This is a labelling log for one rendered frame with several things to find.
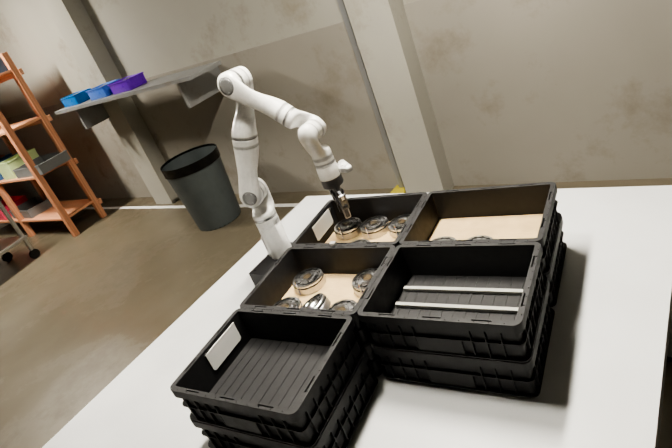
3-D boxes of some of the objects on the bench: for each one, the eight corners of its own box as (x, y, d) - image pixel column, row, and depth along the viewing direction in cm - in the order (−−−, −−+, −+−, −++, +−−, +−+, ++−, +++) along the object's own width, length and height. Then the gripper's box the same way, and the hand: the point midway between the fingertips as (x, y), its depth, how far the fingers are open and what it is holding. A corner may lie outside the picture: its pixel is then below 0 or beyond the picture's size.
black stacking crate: (207, 450, 136) (186, 419, 132) (267, 364, 158) (252, 335, 154) (332, 486, 115) (313, 451, 110) (382, 381, 137) (368, 347, 132)
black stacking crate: (418, 304, 159) (407, 274, 154) (445, 247, 181) (437, 218, 176) (557, 311, 137) (549, 276, 132) (568, 245, 159) (562, 212, 154)
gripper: (313, 173, 180) (330, 212, 187) (326, 185, 167) (343, 227, 173) (332, 164, 181) (348, 203, 188) (346, 175, 168) (362, 217, 174)
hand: (344, 211), depth 180 cm, fingers open, 5 cm apart
